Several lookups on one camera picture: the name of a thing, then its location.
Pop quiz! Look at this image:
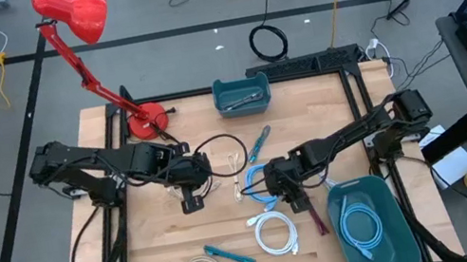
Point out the black coiled floor cable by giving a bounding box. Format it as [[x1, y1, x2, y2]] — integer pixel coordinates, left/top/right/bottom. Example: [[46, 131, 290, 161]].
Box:
[[240, 0, 292, 66]]

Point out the small teal bin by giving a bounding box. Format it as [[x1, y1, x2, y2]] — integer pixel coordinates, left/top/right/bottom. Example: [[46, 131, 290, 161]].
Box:
[[209, 70, 275, 122]]

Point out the white plug with cable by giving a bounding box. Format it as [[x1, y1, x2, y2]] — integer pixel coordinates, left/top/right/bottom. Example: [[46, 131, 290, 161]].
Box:
[[361, 34, 397, 82]]

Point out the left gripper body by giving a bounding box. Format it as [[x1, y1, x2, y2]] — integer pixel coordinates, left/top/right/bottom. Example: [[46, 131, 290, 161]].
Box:
[[168, 148, 220, 216]]

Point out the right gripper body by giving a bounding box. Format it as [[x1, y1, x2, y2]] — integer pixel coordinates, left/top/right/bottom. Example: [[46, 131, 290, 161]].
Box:
[[260, 150, 315, 220]]

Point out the red desk lamp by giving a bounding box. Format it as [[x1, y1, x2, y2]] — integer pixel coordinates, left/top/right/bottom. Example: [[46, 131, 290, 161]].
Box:
[[30, 0, 182, 165]]

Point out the blue cable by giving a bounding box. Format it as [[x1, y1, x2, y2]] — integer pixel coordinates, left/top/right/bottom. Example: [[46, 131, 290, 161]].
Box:
[[239, 159, 288, 216], [334, 189, 390, 262]]

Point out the thin cream short cable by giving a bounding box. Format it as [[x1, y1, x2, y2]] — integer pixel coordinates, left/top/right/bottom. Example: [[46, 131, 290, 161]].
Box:
[[224, 151, 248, 204]]

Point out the black perforated bar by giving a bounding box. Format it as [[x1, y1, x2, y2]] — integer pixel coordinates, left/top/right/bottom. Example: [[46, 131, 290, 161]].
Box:
[[243, 42, 365, 85]]

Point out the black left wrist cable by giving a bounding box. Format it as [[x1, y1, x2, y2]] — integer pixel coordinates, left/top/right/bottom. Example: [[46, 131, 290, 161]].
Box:
[[189, 129, 252, 184]]

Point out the white paper sheet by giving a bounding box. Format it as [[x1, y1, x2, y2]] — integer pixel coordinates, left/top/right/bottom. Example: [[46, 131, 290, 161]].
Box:
[[427, 145, 467, 192], [414, 122, 450, 149]]

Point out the black aluminium table frame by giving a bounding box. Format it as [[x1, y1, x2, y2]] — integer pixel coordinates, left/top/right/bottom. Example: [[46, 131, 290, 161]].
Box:
[[28, 47, 467, 262]]

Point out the large teal bin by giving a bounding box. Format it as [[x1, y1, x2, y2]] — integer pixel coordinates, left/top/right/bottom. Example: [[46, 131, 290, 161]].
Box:
[[322, 168, 424, 262]]

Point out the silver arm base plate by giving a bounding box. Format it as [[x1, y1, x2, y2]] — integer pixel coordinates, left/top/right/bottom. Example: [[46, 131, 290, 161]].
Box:
[[360, 129, 384, 150], [63, 176, 129, 203]]

